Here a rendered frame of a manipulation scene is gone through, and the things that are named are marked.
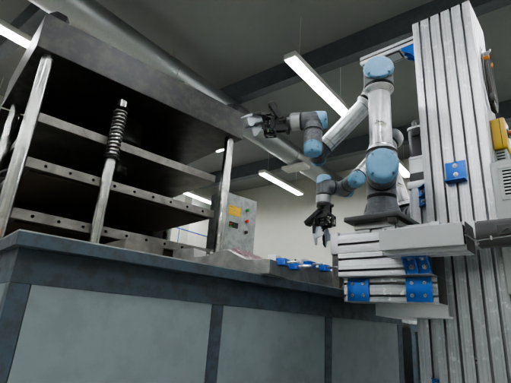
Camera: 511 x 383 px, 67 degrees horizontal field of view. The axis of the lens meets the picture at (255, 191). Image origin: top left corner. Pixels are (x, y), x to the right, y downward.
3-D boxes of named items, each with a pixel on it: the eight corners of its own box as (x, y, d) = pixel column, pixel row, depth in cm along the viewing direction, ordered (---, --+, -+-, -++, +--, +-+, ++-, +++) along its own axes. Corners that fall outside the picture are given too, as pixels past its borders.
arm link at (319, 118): (325, 125, 156) (325, 106, 159) (299, 126, 159) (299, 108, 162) (328, 134, 163) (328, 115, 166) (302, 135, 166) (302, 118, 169)
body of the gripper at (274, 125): (259, 128, 163) (287, 126, 160) (261, 112, 167) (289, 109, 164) (264, 138, 170) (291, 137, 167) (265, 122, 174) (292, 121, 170)
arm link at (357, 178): (416, 132, 202) (363, 191, 183) (403, 141, 212) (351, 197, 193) (401, 116, 203) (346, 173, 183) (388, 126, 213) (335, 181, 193)
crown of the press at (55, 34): (238, 188, 255) (245, 107, 275) (16, 111, 175) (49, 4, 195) (172, 210, 315) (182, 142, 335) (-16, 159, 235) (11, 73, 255)
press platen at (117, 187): (214, 218, 250) (214, 210, 251) (23, 165, 182) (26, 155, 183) (157, 232, 303) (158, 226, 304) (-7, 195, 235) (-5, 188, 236)
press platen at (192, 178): (214, 182, 260) (215, 175, 261) (35, 120, 192) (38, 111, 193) (163, 201, 310) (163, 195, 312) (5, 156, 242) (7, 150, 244)
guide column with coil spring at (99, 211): (80, 349, 178) (129, 102, 220) (67, 349, 174) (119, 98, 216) (75, 349, 182) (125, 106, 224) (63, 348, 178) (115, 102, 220)
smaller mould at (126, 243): (161, 264, 144) (163, 245, 146) (122, 257, 135) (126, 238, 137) (137, 267, 159) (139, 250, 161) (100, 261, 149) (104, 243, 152)
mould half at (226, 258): (298, 282, 168) (299, 256, 171) (269, 273, 147) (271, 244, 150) (205, 281, 193) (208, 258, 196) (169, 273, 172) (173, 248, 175)
